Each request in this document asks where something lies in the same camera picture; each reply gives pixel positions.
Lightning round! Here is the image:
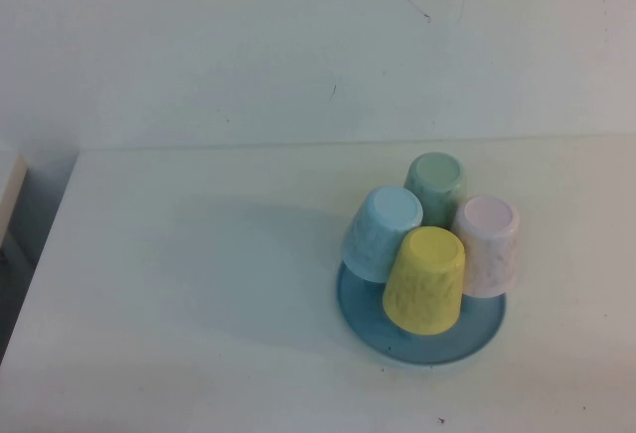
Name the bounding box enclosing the pink plastic cup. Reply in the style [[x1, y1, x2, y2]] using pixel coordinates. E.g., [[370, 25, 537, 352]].
[[449, 195, 522, 299]]

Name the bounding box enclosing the light blue plastic cup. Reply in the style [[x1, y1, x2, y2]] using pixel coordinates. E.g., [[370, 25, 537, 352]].
[[340, 185, 424, 284]]

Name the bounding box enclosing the green plastic cup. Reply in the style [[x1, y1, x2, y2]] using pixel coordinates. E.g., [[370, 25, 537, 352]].
[[402, 152, 468, 229]]

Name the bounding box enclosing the yellow plastic cup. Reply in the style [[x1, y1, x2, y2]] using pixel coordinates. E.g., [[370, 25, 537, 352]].
[[381, 225, 467, 336]]

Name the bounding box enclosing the blue round cup stand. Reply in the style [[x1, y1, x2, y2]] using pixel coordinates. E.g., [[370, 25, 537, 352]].
[[336, 258, 508, 367]]

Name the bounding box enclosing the beige furniture board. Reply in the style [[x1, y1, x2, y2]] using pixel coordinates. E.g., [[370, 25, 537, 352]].
[[0, 152, 29, 255]]

